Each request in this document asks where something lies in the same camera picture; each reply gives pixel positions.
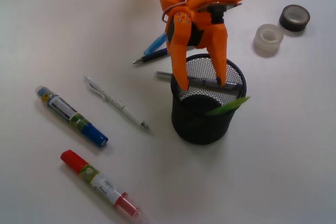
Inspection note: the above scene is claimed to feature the blue cap marker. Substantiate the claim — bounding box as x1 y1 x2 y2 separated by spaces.
35 86 108 147

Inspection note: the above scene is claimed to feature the white dotted pen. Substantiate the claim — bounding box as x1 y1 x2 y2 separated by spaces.
84 75 151 133

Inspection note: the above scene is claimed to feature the black mesh pen holder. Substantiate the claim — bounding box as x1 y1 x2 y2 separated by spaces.
171 54 247 145

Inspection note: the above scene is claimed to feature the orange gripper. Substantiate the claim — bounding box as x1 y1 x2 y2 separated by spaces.
164 0 243 90

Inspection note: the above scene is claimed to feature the red cap marker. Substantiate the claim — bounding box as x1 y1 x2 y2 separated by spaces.
60 150 142 222

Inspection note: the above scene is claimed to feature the clear tape roll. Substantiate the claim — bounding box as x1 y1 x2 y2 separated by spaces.
253 24 284 57

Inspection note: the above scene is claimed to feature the black blue ballpoint pen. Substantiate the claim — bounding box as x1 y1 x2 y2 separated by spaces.
133 48 168 65

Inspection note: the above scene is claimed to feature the silver metal pen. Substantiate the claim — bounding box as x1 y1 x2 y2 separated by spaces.
155 71 173 81

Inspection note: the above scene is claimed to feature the black tape roll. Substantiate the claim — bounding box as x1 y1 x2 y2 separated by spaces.
279 5 310 32

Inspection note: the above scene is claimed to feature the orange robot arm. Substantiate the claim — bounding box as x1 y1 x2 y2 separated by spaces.
160 0 243 90

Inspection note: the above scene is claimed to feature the green mechanical pencil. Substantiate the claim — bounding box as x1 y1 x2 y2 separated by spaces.
206 97 250 115

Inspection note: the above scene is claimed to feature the translucent blue pen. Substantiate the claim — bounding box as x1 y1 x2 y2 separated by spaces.
144 32 167 56

